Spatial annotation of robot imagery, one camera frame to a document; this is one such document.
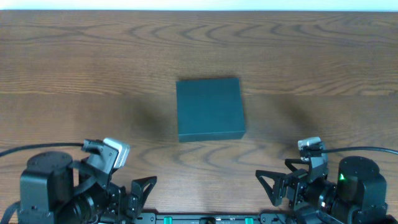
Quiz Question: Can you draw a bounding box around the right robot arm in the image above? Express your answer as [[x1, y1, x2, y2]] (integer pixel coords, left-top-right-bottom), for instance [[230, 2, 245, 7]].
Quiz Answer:
[[256, 137, 397, 224]]

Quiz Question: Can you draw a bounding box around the dark green box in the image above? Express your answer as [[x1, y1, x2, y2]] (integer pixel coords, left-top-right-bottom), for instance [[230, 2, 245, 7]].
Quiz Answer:
[[176, 78, 246, 142]]

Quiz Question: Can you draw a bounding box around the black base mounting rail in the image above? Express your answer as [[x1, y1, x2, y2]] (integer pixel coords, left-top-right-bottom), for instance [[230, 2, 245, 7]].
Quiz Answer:
[[133, 212, 297, 224]]

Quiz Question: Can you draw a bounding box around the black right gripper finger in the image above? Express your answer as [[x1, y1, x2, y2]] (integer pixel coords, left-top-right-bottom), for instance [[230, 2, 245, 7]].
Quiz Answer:
[[255, 170, 287, 207], [285, 159, 309, 172]]

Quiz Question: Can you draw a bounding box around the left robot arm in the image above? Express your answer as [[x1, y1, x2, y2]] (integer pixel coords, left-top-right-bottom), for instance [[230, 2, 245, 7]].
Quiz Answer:
[[1, 138, 157, 223]]

